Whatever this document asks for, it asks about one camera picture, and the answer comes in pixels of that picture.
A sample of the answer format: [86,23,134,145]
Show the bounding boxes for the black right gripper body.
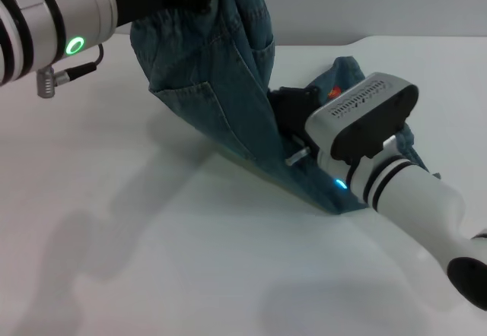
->
[270,84,321,144]

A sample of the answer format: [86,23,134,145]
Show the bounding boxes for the blue denim shorts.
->
[129,0,443,216]

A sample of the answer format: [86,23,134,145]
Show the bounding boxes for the silver right arm cable connector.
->
[285,147,310,166]

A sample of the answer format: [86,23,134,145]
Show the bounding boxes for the silver arm cable connector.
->
[285,147,310,166]
[36,43,105,100]

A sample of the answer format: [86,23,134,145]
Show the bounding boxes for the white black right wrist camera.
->
[305,71,420,163]

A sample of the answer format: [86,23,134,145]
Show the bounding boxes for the silver left arm cable connector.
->
[36,43,105,100]

